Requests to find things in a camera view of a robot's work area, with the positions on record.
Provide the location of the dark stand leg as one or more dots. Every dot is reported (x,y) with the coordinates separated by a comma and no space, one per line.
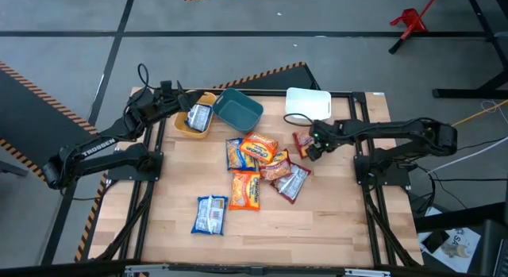
(12,168)

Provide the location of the blue Maruchan noodle pack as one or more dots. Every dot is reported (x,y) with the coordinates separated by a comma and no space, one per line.
(209,215)
(198,118)
(234,156)

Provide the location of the black desk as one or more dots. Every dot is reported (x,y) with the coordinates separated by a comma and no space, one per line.
(456,217)

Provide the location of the orange Maruchan noodle pack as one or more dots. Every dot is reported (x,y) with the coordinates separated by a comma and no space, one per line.
(245,191)
(258,147)

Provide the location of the white printed paper sheet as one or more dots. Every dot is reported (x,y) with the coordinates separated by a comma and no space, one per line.
(464,245)

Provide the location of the teal plastic bin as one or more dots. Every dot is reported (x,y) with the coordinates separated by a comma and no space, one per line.
(238,110)

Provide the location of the white plastic bin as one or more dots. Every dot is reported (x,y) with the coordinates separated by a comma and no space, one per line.
(307,104)

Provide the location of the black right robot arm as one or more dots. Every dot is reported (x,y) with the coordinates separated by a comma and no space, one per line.
(397,128)

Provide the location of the red metal stand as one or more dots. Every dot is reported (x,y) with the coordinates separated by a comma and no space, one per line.
(412,21)

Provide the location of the black phone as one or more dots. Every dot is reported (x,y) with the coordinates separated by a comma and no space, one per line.
(435,240)

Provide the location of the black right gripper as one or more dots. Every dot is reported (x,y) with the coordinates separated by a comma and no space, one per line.
(325,134)

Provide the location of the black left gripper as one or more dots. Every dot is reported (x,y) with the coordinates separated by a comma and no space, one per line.
(170,100)

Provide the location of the red Maruchan noodle pack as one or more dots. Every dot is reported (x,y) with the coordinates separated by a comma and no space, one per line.
(275,168)
(301,142)
(291,184)

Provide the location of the black laptop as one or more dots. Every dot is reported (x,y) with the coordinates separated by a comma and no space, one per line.
(492,249)

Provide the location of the silver and black rail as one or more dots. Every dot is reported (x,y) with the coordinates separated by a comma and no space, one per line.
(254,271)

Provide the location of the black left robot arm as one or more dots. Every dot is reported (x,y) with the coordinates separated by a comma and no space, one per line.
(99,148)

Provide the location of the black aluminium table frame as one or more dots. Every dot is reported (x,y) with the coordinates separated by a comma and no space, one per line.
(274,93)

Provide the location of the yellow plastic bin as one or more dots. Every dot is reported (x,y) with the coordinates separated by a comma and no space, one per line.
(180,124)

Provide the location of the black desk frame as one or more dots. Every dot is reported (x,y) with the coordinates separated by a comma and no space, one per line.
(468,93)

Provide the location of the hazard-striped floor strip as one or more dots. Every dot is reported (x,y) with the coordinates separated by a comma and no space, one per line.
(89,225)

